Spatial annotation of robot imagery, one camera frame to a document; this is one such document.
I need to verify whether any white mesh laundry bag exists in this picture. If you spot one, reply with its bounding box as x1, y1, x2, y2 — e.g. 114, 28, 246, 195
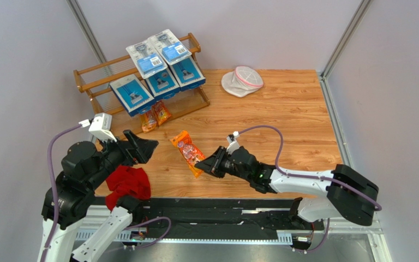
221, 65, 264, 98

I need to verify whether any Gillette razor blister pack front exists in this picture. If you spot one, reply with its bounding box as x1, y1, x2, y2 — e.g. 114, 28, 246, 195
126, 40, 167, 79

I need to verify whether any gillette razor blister pack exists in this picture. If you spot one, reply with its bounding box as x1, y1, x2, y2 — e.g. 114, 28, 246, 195
147, 29, 191, 66
126, 40, 167, 79

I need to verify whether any aluminium frame rail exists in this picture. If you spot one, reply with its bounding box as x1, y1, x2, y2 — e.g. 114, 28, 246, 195
42, 203, 393, 262

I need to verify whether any blue Harry's box on shelf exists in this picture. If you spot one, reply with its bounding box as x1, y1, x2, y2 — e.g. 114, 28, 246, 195
170, 57, 206, 92

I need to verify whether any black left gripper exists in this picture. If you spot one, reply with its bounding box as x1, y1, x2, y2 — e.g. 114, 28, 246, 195
87, 128, 159, 188

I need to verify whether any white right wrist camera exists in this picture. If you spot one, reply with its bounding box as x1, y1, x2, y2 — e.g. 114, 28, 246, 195
226, 131, 240, 155

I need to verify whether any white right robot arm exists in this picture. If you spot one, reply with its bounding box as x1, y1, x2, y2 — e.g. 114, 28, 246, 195
195, 146, 379, 226

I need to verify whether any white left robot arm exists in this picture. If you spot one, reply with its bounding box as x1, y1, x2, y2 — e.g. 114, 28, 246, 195
38, 130, 159, 261

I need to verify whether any large blue Harry's razor box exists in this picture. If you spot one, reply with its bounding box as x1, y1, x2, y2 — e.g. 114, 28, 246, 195
145, 68, 181, 101

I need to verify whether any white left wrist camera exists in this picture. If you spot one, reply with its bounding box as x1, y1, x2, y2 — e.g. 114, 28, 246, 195
78, 112, 117, 142

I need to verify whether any small blue Harry's razor box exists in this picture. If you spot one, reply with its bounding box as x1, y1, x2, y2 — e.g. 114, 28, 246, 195
109, 74, 156, 117

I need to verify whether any red cloth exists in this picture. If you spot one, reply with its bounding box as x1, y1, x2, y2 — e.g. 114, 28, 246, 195
105, 165, 151, 211

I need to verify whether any orange bic razor bag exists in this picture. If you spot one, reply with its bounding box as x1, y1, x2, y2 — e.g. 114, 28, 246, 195
153, 100, 172, 126
140, 110, 158, 133
170, 130, 206, 178

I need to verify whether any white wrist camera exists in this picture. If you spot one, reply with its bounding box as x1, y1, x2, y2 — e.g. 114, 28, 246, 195
78, 112, 117, 142
226, 131, 240, 155

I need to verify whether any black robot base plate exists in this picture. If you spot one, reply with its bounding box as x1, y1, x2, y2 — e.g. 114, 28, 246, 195
82, 196, 326, 242

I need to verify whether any orange Bic razor bag front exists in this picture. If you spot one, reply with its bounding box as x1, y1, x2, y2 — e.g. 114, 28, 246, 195
140, 110, 158, 133

